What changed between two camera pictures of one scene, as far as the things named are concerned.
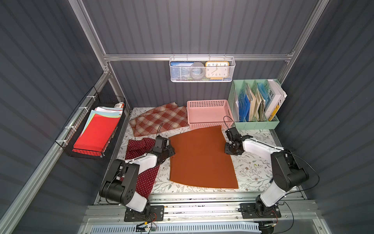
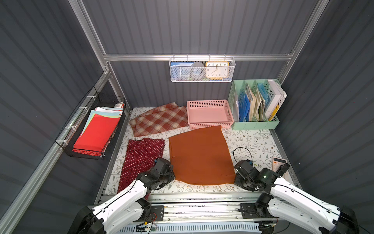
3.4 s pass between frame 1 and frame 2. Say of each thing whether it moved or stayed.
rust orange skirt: stayed
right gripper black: moved
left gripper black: moved
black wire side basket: stayed
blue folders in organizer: stayed
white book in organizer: stayed
